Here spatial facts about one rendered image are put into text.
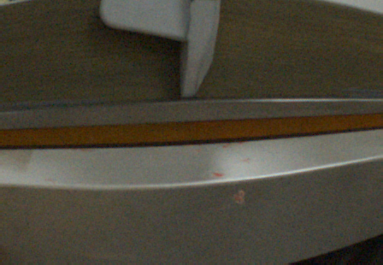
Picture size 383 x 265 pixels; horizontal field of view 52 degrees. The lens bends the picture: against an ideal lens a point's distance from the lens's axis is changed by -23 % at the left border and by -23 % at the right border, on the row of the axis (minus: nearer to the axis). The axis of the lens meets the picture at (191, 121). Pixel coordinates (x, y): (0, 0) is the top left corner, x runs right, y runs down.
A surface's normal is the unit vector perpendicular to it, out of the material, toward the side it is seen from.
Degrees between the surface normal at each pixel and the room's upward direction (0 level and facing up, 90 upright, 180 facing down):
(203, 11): 104
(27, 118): 88
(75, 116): 88
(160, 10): 84
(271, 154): 0
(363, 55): 88
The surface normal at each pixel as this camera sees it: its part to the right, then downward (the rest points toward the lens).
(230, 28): 0.22, 0.18
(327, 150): 0.01, -0.97
